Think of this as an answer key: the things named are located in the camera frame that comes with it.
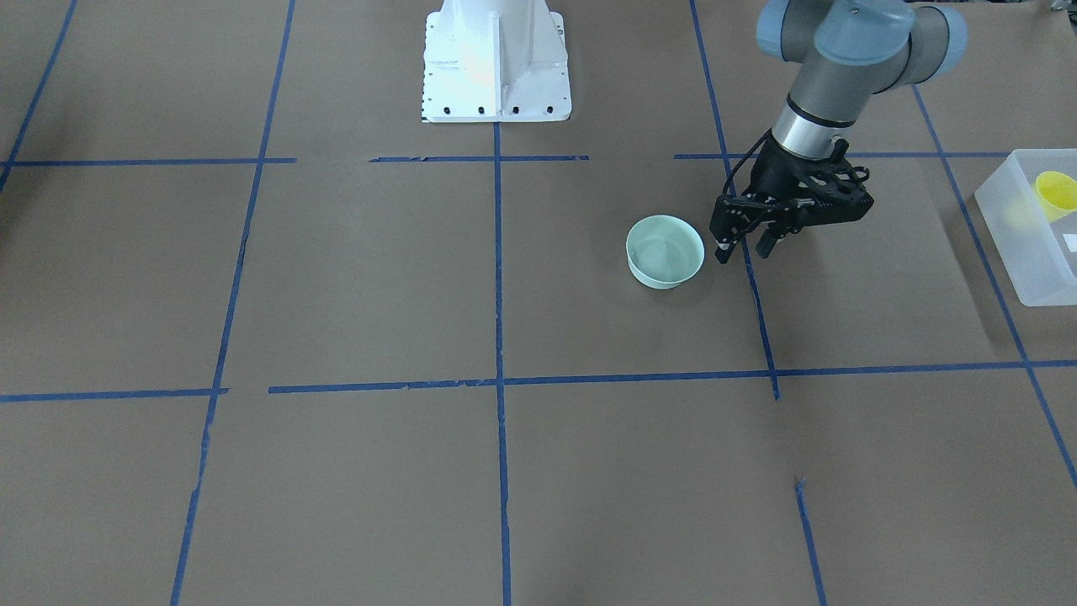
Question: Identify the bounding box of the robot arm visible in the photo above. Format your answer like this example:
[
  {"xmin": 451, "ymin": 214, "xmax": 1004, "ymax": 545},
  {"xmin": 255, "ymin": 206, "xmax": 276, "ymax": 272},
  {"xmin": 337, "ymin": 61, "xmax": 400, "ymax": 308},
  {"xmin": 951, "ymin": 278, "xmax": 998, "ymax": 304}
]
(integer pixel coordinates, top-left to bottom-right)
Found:
[{"xmin": 710, "ymin": 1, "xmax": 969, "ymax": 263}]

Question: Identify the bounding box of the clear plastic bin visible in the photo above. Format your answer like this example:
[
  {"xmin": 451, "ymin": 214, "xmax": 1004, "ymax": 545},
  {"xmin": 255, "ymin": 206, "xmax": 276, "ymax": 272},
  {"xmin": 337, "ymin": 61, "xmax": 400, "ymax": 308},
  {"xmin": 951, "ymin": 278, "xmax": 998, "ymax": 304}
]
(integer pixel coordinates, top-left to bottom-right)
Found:
[{"xmin": 974, "ymin": 147, "xmax": 1076, "ymax": 306}]

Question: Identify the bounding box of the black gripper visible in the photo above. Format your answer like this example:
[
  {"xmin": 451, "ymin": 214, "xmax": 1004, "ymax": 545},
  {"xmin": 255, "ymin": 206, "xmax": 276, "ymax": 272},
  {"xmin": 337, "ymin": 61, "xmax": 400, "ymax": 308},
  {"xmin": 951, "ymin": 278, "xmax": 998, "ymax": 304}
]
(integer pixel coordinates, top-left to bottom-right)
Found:
[{"xmin": 710, "ymin": 135, "xmax": 875, "ymax": 265}]

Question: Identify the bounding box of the yellow plastic cup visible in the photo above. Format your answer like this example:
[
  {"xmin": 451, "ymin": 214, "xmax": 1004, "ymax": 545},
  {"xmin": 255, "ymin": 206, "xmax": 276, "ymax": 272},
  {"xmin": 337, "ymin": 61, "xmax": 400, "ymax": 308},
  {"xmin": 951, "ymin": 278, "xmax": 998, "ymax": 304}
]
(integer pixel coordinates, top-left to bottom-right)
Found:
[{"xmin": 1005, "ymin": 170, "xmax": 1076, "ymax": 230}]

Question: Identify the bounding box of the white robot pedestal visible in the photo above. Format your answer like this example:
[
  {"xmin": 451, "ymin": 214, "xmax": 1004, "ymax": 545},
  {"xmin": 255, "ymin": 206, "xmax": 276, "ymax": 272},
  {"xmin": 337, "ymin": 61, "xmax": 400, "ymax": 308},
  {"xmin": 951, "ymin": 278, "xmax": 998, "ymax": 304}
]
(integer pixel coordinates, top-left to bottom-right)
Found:
[{"xmin": 421, "ymin": 1, "xmax": 573, "ymax": 124}]

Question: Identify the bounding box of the mint green bowl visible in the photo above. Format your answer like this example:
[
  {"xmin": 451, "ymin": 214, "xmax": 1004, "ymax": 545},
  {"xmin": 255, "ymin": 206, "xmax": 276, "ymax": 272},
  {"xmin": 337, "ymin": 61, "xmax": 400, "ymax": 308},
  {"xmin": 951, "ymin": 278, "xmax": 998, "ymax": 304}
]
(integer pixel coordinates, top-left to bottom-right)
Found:
[{"xmin": 624, "ymin": 215, "xmax": 705, "ymax": 290}]

